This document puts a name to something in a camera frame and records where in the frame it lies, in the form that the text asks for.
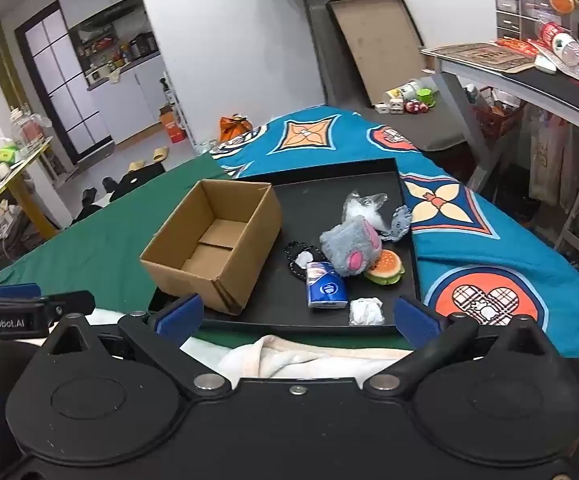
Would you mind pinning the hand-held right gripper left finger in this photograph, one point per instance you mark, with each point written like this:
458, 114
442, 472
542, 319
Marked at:
179, 316

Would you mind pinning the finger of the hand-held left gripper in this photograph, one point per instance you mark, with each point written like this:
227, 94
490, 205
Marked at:
69, 302
17, 290

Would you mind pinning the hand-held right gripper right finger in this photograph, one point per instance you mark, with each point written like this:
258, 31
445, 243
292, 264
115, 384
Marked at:
416, 321

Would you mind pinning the white bundle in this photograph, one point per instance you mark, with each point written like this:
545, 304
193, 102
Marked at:
367, 312

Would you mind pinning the soft burger toy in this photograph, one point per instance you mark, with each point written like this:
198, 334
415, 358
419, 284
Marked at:
387, 265

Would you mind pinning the blue tissue pack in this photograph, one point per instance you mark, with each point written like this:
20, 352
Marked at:
327, 290

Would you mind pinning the grey plush toy pink patch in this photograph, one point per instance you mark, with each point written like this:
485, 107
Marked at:
349, 246

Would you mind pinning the brown cardboard box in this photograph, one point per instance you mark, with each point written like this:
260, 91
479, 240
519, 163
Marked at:
257, 250

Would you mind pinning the grey-blue fabric scrunchie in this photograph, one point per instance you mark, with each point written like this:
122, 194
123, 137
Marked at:
399, 220

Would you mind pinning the black shallow tray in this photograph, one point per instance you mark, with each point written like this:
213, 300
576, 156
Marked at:
282, 302

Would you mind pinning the clear bag of white stuffing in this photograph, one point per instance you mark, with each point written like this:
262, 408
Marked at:
364, 207

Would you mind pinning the black lace pouch white centre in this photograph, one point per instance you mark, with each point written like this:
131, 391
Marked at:
300, 260

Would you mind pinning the green bed sheet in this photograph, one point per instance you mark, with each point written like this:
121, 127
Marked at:
94, 240

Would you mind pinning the blue printed blanket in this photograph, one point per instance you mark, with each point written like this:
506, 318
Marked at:
469, 260

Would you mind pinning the black and white garment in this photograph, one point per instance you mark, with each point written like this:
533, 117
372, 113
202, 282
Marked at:
92, 212

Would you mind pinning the yellow-legged table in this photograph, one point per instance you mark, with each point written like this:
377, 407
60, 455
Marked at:
24, 195

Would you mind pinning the black shoe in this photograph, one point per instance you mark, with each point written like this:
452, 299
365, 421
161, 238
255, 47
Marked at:
89, 198
109, 184

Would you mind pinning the green tissue box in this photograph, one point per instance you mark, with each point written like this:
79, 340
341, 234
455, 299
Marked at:
7, 153

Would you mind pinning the yellow slipper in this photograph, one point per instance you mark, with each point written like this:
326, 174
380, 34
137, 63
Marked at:
137, 165
160, 154

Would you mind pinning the glass jar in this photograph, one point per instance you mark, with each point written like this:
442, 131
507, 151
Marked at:
27, 127

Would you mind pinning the clear plastic bag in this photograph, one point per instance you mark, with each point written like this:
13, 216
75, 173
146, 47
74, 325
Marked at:
205, 147

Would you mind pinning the orange cardboard carton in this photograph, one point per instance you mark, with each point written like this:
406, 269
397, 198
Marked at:
173, 127

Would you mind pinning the grey padded bench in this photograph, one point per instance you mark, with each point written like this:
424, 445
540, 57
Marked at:
429, 130

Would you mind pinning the orange paper bag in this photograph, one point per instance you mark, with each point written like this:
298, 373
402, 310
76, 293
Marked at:
235, 130

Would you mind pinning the beige tote bag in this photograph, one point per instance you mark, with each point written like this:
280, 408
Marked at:
547, 160

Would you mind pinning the red small toys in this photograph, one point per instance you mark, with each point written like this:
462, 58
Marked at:
415, 107

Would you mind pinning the small white box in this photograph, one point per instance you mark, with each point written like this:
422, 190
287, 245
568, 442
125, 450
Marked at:
382, 107
396, 105

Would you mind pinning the green cup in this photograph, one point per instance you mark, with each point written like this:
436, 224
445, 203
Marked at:
425, 97

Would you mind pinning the white kitchen cabinet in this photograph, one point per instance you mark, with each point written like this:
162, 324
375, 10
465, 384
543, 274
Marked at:
144, 90

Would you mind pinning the white and green plastic bottle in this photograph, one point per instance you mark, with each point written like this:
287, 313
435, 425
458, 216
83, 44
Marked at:
409, 89

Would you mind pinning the black-framed sliding door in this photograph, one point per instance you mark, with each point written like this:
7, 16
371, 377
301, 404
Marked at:
59, 60

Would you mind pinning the black-topped white-framed desk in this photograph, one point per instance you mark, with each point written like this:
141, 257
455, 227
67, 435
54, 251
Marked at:
544, 85

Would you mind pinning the patterned wooden board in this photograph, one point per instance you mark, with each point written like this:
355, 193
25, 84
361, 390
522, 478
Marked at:
474, 55

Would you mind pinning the large black-framed brown tray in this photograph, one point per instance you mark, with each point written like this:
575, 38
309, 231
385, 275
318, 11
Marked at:
374, 45

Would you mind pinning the plastic bottle red label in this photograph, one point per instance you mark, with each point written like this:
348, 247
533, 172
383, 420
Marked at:
564, 45

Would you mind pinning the grey drawer organizer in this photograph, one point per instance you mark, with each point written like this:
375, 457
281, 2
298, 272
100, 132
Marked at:
509, 10

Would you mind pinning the orange round disc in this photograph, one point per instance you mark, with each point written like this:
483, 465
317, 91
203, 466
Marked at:
562, 2

